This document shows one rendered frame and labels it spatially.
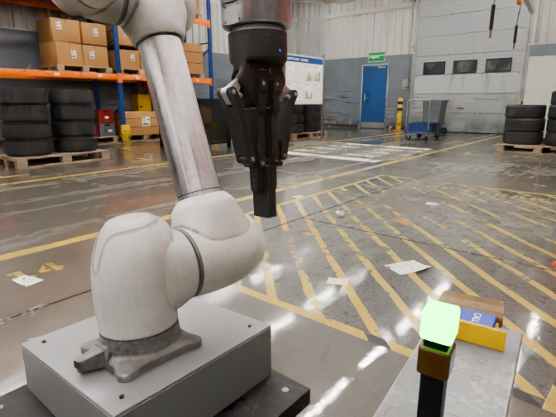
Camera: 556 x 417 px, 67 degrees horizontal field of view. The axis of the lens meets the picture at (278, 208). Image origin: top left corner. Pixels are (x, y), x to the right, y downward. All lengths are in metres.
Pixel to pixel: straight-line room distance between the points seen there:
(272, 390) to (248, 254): 0.30
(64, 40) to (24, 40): 1.20
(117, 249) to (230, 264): 0.24
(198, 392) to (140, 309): 0.20
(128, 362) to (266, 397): 0.30
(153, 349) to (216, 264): 0.20
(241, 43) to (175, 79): 0.49
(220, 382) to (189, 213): 0.35
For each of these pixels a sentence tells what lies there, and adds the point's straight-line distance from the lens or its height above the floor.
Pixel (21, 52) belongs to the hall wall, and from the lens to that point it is 11.06.
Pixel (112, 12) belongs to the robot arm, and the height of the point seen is 1.09.
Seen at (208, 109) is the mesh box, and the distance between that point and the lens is 8.36.
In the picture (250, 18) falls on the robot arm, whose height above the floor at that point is 1.00.
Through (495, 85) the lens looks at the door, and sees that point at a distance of 13.91.
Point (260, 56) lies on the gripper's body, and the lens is 0.54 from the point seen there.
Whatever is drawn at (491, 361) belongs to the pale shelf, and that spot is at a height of 0.45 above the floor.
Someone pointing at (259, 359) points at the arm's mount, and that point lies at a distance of 0.99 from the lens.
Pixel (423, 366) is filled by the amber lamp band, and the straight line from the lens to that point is 0.61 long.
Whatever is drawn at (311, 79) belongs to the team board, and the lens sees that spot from 9.95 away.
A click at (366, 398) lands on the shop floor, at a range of 1.50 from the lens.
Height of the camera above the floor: 0.91
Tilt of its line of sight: 14 degrees down
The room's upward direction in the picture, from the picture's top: straight up
